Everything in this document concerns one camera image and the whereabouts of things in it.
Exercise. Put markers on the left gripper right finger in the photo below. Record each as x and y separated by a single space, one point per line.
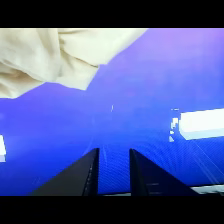
151 180

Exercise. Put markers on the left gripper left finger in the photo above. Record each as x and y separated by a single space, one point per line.
80 178

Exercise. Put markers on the beige garment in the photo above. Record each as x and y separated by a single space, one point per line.
36 56

